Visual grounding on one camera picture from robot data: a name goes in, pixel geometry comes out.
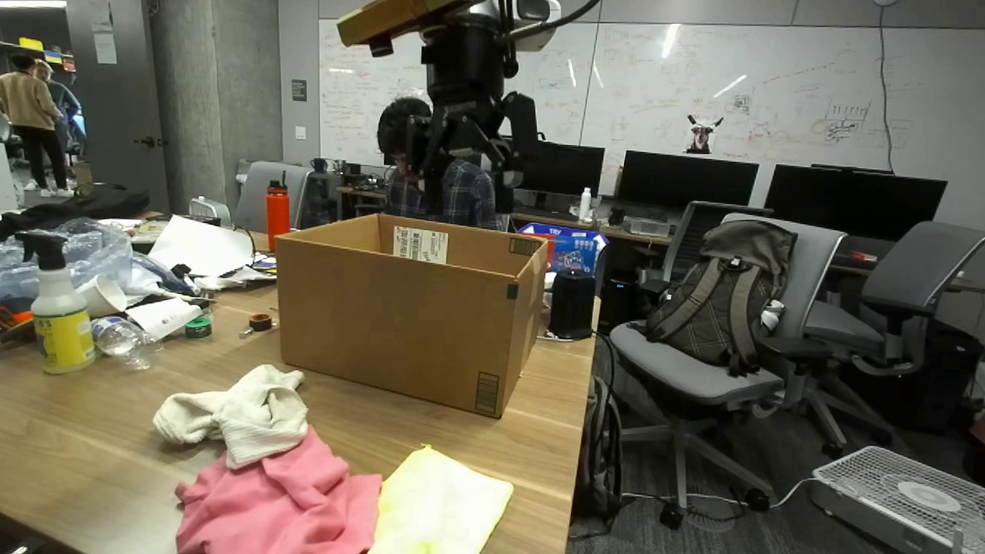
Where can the wall whiteboard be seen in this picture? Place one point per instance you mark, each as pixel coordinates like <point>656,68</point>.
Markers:
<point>634,80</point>

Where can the white plastic floor device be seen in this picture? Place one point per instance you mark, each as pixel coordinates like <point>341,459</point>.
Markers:
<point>904,503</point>

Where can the gray fabric office chair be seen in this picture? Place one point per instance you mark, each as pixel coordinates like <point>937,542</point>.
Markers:
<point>253,196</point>

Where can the brown cardboard box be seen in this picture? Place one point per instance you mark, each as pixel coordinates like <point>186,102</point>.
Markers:
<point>390,317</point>

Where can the standing person in tan top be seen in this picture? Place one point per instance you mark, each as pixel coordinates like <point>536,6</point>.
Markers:
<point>32,107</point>

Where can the black office chair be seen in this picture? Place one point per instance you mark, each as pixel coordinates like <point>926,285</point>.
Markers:
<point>687,234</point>

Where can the white cloth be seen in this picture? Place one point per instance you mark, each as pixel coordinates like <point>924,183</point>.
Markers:
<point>248,415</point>

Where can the pile of papers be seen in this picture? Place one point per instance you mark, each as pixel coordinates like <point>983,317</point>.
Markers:
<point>164,315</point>

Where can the black computer monitor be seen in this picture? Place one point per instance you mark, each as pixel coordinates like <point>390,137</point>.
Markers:
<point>850,200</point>
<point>571,169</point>
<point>687,175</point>

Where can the spray bottle with yellow liquid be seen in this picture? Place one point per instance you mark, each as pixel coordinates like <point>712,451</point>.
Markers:
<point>63,338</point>

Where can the black jacket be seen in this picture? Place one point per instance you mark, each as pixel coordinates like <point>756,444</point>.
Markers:
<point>63,210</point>

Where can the light gray office chair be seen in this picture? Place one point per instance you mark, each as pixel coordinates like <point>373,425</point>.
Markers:
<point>687,379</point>

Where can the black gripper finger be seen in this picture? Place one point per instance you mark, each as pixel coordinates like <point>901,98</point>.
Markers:
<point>433,164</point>
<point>521,128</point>

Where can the small plush figure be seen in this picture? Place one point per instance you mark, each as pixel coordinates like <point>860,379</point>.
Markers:
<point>701,137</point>

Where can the pink cloth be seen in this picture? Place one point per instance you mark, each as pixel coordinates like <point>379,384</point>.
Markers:
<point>279,503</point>

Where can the black bin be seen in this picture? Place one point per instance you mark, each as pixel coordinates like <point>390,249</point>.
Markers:
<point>572,305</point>

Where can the clear plastic bag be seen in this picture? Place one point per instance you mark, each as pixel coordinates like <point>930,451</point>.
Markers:
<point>96,257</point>

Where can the brown tape roll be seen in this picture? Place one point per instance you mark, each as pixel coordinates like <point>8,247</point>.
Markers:
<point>259,321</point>

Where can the red water bottle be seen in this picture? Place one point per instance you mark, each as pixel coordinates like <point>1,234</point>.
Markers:
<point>279,216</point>

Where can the white sanitizer bottle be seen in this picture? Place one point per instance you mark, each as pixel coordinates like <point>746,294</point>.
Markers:
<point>586,207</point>

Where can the green tape roll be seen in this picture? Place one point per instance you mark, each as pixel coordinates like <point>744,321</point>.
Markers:
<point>197,328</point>

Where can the blue snack bag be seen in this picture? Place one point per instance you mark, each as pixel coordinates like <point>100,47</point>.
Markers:
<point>572,249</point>

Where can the olive backpack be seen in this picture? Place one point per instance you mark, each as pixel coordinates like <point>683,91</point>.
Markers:
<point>718,297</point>

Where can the white paper sheet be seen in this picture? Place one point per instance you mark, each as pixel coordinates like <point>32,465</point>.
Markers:
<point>201,247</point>

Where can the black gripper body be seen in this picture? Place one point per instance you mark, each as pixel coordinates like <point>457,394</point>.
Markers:
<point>465,71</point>

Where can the clear plastic bottle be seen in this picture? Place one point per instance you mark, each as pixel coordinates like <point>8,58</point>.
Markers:
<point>119,337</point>

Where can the dark gray office chair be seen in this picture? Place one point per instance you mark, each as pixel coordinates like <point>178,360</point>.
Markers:
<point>924,263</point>

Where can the bright yellow towel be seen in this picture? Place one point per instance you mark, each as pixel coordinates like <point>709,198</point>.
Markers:
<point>448,508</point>

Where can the seated person in plaid shirt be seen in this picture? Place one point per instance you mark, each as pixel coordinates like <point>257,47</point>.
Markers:
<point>470,196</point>

